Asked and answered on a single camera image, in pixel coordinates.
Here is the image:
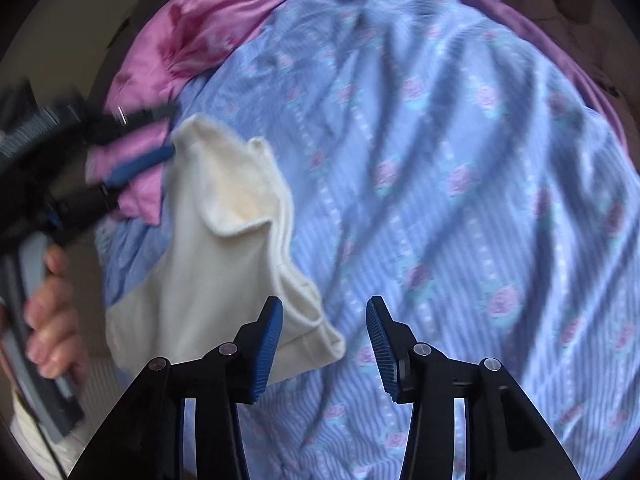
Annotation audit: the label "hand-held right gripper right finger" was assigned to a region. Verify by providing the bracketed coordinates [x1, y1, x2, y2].
[366, 296, 581, 480]

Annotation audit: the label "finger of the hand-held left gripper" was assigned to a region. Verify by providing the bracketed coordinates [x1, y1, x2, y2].
[95, 104, 179, 147]
[100, 144, 177, 211]

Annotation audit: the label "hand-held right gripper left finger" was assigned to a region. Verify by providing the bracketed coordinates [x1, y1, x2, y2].
[70, 296, 284, 480]

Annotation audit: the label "white pants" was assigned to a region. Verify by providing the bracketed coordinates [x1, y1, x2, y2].
[105, 114, 347, 396]

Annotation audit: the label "person's left hand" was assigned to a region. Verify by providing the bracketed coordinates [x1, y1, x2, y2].
[24, 249, 82, 382]

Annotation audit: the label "pink satin pillow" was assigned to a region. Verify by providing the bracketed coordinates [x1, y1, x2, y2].
[85, 0, 311, 226]

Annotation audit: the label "blue floral bed sheet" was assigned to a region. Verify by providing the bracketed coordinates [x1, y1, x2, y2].
[92, 0, 640, 480]

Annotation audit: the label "white ribbed clothing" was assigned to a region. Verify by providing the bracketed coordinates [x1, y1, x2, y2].
[7, 385, 93, 480]

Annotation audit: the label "purple cloth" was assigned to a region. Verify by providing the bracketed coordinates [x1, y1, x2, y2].
[415, 0, 632, 153]

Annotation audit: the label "brown blanket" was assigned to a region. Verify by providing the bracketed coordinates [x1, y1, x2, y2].
[475, 0, 640, 126]

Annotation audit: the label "black cable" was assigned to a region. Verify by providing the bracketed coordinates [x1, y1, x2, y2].
[15, 394, 70, 479]

